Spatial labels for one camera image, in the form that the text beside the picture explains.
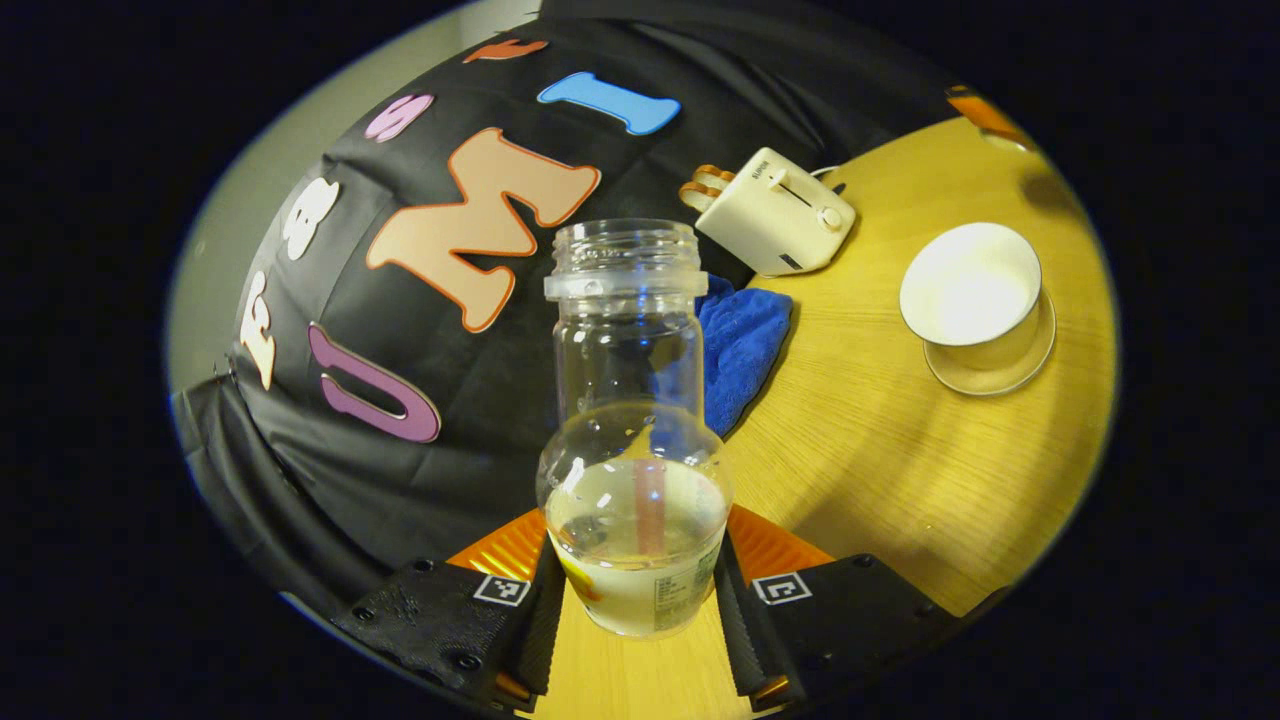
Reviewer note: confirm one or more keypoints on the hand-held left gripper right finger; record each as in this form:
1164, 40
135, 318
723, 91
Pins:
735, 640

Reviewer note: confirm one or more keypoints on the toast slice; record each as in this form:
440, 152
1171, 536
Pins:
698, 196
715, 174

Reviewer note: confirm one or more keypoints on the cream ceramic saucer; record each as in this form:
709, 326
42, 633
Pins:
990, 380

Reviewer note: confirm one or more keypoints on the black backdrop cloth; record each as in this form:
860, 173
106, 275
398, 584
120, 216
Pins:
450, 450

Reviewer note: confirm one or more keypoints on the blue towel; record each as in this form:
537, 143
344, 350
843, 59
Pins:
740, 340

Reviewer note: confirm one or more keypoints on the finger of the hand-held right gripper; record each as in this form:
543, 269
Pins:
985, 115

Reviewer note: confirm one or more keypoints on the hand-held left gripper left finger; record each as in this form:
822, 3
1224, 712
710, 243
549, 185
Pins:
540, 640

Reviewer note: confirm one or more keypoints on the white toaster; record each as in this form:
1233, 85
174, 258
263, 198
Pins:
780, 215

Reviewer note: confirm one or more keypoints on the cream ceramic teacup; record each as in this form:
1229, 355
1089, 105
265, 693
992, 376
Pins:
970, 285

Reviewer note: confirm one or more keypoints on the clear glass water bottle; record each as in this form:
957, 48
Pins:
635, 540

